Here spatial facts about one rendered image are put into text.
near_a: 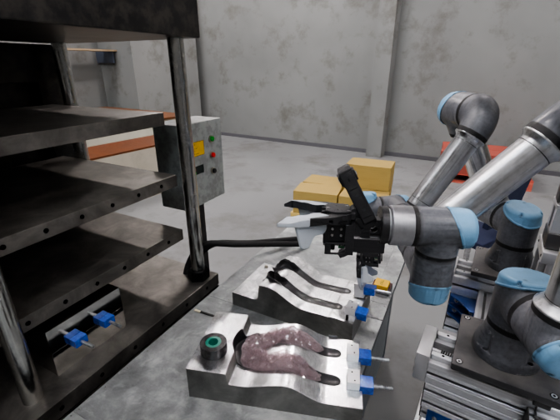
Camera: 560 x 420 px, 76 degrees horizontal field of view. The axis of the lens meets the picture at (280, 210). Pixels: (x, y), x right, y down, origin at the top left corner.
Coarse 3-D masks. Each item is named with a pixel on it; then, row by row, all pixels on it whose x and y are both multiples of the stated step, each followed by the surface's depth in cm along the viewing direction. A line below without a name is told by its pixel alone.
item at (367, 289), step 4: (356, 284) 135; (364, 284) 135; (368, 284) 137; (356, 288) 135; (364, 288) 134; (368, 288) 133; (372, 288) 133; (376, 288) 135; (356, 292) 135; (360, 292) 135; (364, 292) 134; (368, 292) 133; (372, 292) 133; (380, 292) 133; (384, 292) 132; (388, 292) 131; (356, 296) 136; (360, 296) 135
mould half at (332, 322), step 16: (288, 256) 157; (256, 272) 158; (288, 272) 145; (320, 272) 153; (240, 288) 147; (256, 288) 147; (272, 288) 134; (304, 288) 141; (320, 288) 143; (352, 288) 142; (240, 304) 145; (256, 304) 140; (272, 304) 136; (288, 304) 133; (304, 304) 133; (368, 304) 145; (288, 320) 135; (304, 320) 132; (320, 320) 128; (336, 320) 125; (352, 320) 124; (352, 336) 126
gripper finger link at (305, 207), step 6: (288, 204) 74; (294, 204) 74; (300, 204) 73; (306, 204) 72; (312, 204) 70; (318, 204) 70; (324, 204) 71; (300, 210) 74; (306, 210) 73; (312, 210) 71; (318, 210) 70
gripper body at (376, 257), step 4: (360, 252) 131; (364, 252) 130; (356, 256) 131; (360, 256) 131; (364, 256) 130; (368, 256) 129; (372, 256) 128; (376, 256) 128; (380, 256) 132; (356, 260) 132; (360, 260) 131; (364, 260) 131; (368, 260) 131; (372, 260) 129; (376, 260) 130; (380, 260) 132; (364, 264) 132; (368, 264) 131; (372, 264) 129; (376, 264) 128
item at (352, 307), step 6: (348, 306) 127; (354, 306) 127; (348, 312) 127; (354, 312) 126; (360, 312) 126; (366, 312) 126; (360, 318) 126; (366, 318) 125; (372, 318) 125; (378, 318) 124
